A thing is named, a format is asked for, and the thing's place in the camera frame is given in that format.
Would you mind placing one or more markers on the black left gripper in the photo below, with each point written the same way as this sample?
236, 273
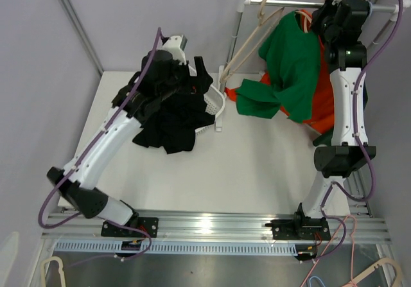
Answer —
200, 84

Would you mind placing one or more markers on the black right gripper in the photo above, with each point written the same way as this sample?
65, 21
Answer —
327, 7

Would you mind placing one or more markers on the black t shirt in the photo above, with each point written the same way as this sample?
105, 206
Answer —
173, 126

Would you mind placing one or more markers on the beige plastic hanger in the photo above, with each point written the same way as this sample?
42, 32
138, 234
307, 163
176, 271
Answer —
238, 56

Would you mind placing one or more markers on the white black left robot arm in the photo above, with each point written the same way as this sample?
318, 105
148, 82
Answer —
131, 108

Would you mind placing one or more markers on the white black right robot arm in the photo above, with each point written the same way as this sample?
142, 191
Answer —
339, 26

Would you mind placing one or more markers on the beige hanger under green shirt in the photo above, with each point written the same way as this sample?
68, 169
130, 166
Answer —
304, 20

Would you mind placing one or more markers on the orange t shirt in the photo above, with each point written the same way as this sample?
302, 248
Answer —
322, 117

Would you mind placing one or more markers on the dark green t shirt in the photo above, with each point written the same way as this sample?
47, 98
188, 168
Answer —
325, 138

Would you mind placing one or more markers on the pink hanger bottom right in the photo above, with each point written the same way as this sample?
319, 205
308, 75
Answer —
342, 226

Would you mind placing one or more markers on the blue hanger bottom right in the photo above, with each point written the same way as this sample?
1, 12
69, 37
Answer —
315, 281

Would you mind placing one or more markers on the beige hanger bottom right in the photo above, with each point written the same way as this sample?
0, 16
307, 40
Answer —
380, 264

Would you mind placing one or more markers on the white perforated plastic basket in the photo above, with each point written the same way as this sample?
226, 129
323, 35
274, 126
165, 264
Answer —
216, 103

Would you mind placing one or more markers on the white metal clothes rack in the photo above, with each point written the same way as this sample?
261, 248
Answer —
395, 11

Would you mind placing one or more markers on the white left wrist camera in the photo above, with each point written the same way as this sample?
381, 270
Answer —
175, 45

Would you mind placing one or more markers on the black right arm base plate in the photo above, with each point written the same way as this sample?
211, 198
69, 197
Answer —
289, 229

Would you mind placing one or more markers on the white slotted cable duct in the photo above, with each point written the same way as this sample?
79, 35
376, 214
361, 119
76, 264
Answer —
178, 247

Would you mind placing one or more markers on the aluminium mounting rail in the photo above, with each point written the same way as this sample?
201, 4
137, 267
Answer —
213, 227

